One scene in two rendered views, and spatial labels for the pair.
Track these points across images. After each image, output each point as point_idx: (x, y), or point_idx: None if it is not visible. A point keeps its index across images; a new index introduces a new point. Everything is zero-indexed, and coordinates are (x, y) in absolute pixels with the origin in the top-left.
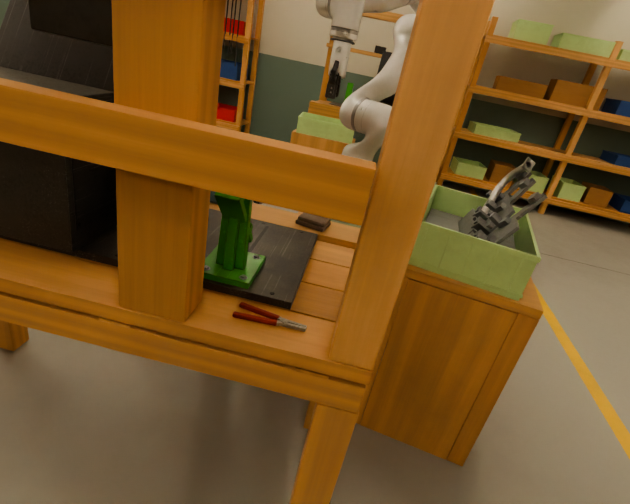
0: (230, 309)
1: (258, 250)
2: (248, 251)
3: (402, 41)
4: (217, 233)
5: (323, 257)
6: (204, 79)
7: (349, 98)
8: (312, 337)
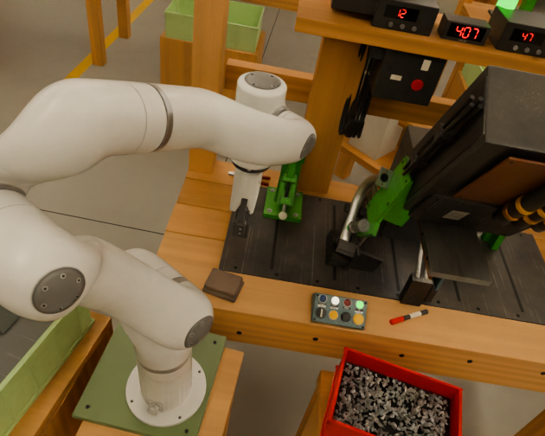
0: (272, 183)
1: (270, 228)
2: (277, 226)
3: (89, 240)
4: (309, 245)
5: (212, 244)
6: (316, 64)
7: (201, 293)
8: (224, 170)
